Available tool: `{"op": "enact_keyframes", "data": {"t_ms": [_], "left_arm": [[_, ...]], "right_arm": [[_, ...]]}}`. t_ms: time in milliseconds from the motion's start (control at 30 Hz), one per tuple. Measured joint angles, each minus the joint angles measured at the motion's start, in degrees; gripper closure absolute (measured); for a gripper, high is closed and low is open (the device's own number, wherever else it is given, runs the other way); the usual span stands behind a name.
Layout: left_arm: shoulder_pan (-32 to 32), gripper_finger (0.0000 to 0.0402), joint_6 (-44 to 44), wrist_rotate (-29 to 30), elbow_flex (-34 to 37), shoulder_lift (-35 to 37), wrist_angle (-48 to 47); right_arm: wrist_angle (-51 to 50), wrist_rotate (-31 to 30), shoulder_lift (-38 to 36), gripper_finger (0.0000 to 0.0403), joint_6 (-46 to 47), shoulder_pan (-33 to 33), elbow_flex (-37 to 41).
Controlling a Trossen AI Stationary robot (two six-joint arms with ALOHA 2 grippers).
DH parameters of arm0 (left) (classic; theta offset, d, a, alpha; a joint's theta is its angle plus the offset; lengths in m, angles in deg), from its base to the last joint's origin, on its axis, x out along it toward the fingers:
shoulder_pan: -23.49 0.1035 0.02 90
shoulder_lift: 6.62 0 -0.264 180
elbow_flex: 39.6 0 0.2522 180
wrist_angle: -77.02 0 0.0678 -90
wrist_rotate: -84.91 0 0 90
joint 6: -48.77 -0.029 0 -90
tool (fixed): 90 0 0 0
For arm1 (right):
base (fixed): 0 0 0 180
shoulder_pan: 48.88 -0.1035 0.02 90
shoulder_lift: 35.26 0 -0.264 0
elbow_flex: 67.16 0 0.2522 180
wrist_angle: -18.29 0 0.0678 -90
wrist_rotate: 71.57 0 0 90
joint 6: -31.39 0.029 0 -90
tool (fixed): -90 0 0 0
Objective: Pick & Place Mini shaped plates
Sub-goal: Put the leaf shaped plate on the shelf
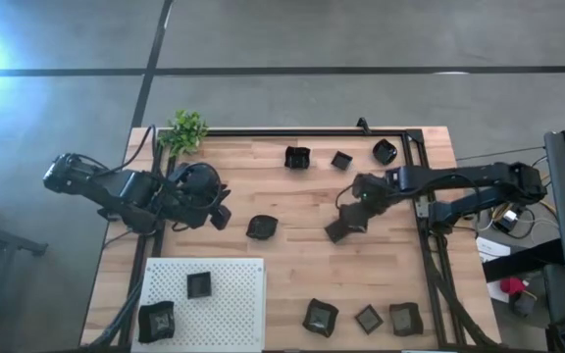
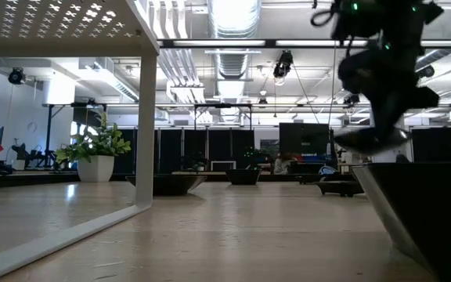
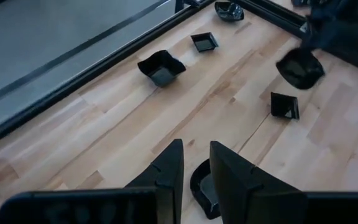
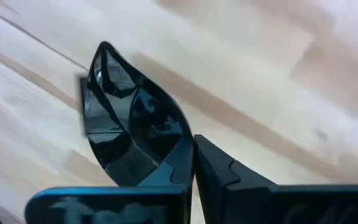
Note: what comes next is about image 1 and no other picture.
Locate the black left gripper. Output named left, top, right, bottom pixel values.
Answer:
left=162, top=163, right=232, bottom=231

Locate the yellow and white cable bundle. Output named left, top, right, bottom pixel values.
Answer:
left=476, top=155, right=561, bottom=241

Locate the white perforated metal shelf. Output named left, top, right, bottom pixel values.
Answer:
left=129, top=257, right=268, bottom=353

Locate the black side stand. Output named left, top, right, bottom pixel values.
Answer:
left=0, top=194, right=49, bottom=353

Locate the black wavy square plate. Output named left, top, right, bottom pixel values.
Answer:
left=137, top=300, right=177, bottom=344
left=284, top=145, right=312, bottom=171
left=388, top=301, right=425, bottom=337

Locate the black stand beam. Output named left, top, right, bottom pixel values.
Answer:
left=481, top=238, right=565, bottom=284

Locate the small black square plate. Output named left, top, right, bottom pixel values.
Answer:
left=331, top=150, right=354, bottom=172
left=186, top=271, right=213, bottom=300
left=354, top=303, right=385, bottom=335

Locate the grey cloth bundle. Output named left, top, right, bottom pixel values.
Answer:
left=510, top=292, right=538, bottom=318

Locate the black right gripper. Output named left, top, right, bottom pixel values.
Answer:
left=325, top=171, right=392, bottom=244

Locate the black power adapter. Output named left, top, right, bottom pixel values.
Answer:
left=491, top=207, right=523, bottom=232

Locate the black leaf shaped plate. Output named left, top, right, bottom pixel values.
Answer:
left=245, top=214, right=280, bottom=241
left=372, top=138, right=398, bottom=167
left=302, top=297, right=340, bottom=338

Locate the red cloth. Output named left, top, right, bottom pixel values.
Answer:
left=500, top=277, right=528, bottom=297

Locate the white cardboard box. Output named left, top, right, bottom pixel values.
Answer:
left=476, top=235, right=512, bottom=264

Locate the green potted plant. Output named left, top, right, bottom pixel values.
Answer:
left=158, top=108, right=210, bottom=158

